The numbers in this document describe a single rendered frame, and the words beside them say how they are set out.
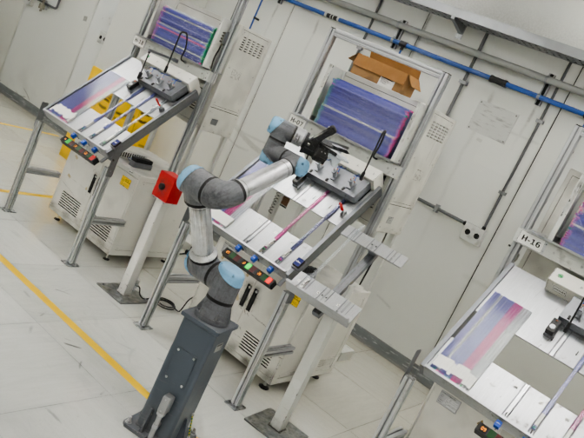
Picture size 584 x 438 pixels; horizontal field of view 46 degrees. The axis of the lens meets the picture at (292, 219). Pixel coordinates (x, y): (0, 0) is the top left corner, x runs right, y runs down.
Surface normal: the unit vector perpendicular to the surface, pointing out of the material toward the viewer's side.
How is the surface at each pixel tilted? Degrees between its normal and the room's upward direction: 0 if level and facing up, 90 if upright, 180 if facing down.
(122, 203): 90
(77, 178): 90
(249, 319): 90
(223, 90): 90
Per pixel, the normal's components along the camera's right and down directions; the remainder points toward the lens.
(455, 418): -0.54, -0.08
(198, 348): -0.36, 0.03
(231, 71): 0.73, 0.44
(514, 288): -0.08, -0.69
